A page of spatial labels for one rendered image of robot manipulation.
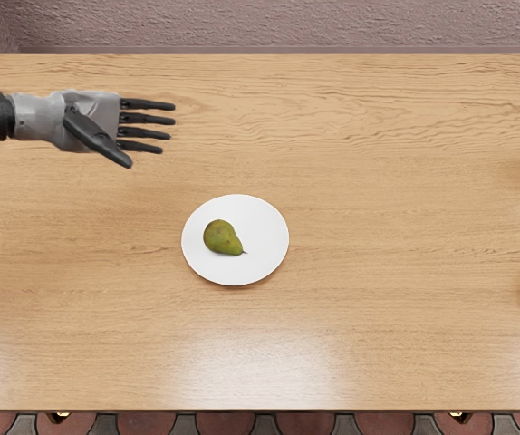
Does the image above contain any white round plate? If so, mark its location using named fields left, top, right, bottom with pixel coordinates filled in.
left=180, top=193, right=291, bottom=287

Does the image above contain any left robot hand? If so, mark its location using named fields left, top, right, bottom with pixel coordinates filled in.
left=7, top=89, right=177, bottom=169

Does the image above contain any green pear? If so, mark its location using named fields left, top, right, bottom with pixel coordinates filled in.
left=203, top=219, right=248, bottom=256

